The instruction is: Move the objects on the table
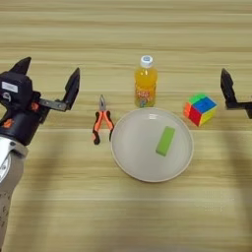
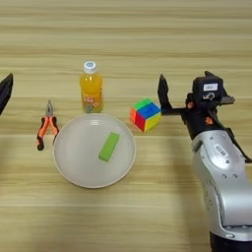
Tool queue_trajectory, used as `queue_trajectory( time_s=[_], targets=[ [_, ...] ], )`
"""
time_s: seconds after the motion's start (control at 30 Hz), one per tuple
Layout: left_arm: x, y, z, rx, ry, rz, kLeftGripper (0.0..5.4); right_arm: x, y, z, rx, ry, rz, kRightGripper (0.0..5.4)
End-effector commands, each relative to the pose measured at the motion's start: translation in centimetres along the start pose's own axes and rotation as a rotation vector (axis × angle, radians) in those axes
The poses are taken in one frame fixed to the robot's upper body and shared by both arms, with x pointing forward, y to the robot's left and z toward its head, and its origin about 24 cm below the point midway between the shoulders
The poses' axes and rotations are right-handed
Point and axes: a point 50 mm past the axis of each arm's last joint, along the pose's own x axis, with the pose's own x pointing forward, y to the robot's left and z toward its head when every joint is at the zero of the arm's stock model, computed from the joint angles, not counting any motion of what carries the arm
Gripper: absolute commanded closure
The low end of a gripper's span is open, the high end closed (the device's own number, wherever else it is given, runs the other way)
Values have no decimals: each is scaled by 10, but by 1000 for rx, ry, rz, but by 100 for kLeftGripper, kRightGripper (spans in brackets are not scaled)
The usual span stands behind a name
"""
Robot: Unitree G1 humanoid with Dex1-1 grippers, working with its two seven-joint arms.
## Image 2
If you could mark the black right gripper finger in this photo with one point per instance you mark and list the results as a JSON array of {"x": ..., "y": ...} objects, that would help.
[
  {"x": 163, "y": 95},
  {"x": 210, "y": 75}
]

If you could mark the white round plate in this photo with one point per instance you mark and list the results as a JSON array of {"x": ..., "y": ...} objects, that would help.
[{"x": 82, "y": 154}]

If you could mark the orange black pliers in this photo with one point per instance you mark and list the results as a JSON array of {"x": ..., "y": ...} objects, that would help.
[{"x": 44, "y": 126}]

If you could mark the green rectangular block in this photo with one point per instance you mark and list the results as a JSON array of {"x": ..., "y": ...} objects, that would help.
[{"x": 109, "y": 146}]

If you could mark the orange juice bottle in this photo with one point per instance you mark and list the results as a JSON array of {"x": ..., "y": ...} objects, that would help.
[{"x": 91, "y": 88}]

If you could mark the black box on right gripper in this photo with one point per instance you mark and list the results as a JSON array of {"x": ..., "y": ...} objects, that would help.
[{"x": 206, "y": 87}]

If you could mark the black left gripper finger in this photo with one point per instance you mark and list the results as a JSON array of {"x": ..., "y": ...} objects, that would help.
[{"x": 6, "y": 92}]

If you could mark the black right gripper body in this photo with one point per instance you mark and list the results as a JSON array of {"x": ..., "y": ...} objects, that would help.
[{"x": 200, "y": 121}]

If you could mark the multicolour puzzle cube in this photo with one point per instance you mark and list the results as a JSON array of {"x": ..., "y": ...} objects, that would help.
[{"x": 146, "y": 114}]

